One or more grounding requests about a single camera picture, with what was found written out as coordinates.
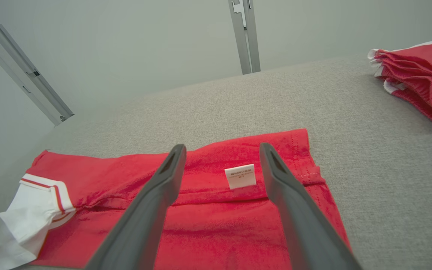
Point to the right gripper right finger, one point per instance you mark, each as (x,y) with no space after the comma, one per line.
(306,232)

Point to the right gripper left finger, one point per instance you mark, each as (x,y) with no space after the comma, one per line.
(144,225)

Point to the red and white jersey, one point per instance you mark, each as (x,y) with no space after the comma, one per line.
(219,232)

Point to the red shorts with white band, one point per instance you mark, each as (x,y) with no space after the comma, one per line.
(422,75)

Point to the grey fabric sofa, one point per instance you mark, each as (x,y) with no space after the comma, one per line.
(388,168)

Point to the grey aluminium rail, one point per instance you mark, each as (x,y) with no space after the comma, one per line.
(24,75)

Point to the grey partition post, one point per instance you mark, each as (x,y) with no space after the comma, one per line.
(238,45)
(253,45)

